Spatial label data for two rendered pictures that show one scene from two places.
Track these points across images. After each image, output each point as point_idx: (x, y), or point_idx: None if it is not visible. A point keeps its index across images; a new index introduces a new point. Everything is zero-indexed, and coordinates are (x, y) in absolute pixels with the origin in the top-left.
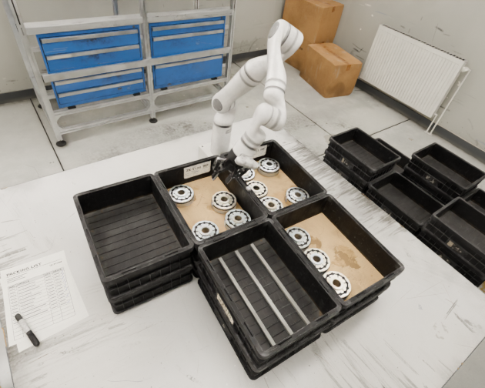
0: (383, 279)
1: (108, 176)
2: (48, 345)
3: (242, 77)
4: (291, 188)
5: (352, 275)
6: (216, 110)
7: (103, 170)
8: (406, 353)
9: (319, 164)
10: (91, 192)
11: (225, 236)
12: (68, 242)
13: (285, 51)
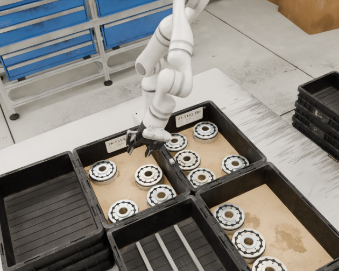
0: (325, 266)
1: (38, 154)
2: None
3: (157, 38)
4: (228, 156)
5: (295, 261)
6: (141, 75)
7: (34, 147)
8: None
9: (276, 122)
10: (6, 175)
11: (139, 218)
12: None
13: (194, 6)
